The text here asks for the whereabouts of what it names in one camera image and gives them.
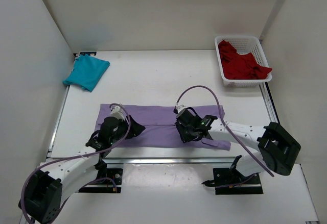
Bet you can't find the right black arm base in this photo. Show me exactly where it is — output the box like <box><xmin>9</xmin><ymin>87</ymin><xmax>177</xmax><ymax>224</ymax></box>
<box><xmin>202</xmin><ymin>156</ymin><xmax>263</xmax><ymax>195</ymax></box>

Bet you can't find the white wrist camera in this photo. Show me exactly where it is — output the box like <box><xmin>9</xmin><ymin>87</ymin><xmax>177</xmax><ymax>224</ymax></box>
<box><xmin>173</xmin><ymin>105</ymin><xmax>187</xmax><ymax>114</ymax></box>
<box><xmin>110</xmin><ymin>106</ymin><xmax>125</xmax><ymax>120</ymax></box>

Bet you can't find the dark label sticker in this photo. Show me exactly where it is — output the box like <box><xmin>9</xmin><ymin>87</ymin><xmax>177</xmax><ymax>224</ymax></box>
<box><xmin>79</xmin><ymin>52</ymin><xmax>97</xmax><ymax>56</ymax></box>

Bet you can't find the teal t shirt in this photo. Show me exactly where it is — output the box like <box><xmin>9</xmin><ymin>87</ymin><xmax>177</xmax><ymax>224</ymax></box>
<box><xmin>62</xmin><ymin>55</ymin><xmax>110</xmax><ymax>92</ymax></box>

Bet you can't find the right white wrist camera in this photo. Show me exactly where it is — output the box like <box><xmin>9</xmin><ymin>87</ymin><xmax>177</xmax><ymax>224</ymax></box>
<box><xmin>173</xmin><ymin>105</ymin><xmax>187</xmax><ymax>114</ymax></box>

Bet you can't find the red t shirt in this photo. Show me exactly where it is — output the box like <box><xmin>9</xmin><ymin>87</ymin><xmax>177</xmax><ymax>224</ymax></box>
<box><xmin>218</xmin><ymin>40</ymin><xmax>272</xmax><ymax>80</ymax></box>

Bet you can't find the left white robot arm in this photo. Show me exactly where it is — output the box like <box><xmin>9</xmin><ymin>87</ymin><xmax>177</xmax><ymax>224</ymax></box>
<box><xmin>18</xmin><ymin>116</ymin><xmax>145</xmax><ymax>223</ymax></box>

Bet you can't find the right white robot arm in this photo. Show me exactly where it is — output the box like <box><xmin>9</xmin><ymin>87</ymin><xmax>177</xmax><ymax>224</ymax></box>
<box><xmin>174</xmin><ymin>106</ymin><xmax>301</xmax><ymax>183</ymax></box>

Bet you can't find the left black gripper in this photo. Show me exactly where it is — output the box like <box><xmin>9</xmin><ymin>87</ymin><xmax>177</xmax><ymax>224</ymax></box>
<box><xmin>109</xmin><ymin>114</ymin><xmax>145</xmax><ymax>144</ymax></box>

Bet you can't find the white plastic basket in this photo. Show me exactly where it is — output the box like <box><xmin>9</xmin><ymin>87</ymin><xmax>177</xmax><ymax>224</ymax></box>
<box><xmin>215</xmin><ymin>35</ymin><xmax>272</xmax><ymax>87</ymax></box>

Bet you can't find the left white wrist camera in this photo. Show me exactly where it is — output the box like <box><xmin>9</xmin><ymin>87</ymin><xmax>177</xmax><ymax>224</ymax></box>
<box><xmin>110</xmin><ymin>106</ymin><xmax>125</xmax><ymax>120</ymax></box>

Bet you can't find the lilac t shirt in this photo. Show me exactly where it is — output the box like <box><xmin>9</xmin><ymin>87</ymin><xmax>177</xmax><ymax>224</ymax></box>
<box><xmin>96</xmin><ymin>103</ymin><xmax>232</xmax><ymax>151</ymax></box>

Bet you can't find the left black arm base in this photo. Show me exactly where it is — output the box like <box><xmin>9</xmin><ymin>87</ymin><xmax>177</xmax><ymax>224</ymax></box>
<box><xmin>78</xmin><ymin>164</ymin><xmax>123</xmax><ymax>194</ymax></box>

